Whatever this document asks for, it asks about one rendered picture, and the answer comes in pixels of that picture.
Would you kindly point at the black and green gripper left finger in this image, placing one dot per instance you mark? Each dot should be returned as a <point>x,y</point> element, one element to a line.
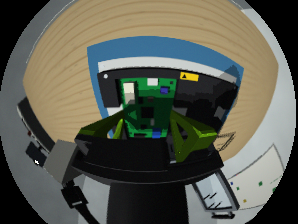
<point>103,126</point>

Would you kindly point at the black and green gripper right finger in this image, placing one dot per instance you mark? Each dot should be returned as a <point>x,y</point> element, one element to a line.
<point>200,136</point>

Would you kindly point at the green circuit board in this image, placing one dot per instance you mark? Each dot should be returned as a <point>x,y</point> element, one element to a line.
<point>147,104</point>

